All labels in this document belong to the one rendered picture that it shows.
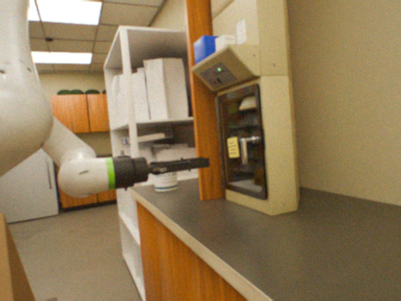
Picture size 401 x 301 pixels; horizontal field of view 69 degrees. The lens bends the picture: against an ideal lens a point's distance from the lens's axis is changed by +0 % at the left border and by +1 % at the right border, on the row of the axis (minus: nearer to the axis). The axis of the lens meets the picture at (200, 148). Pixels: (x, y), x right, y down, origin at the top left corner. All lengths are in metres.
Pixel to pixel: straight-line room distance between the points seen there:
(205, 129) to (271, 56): 0.44
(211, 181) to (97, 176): 0.63
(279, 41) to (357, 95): 0.40
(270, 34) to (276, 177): 0.48
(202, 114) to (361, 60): 0.65
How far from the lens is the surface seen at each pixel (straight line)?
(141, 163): 0.85
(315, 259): 0.73
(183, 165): 0.86
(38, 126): 0.49
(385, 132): 1.23
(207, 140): 1.30
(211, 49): 1.16
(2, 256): 0.41
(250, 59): 1.00
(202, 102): 1.30
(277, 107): 1.03
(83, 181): 0.81
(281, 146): 1.03
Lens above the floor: 1.24
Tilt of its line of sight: 3 degrees down
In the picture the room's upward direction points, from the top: 5 degrees counter-clockwise
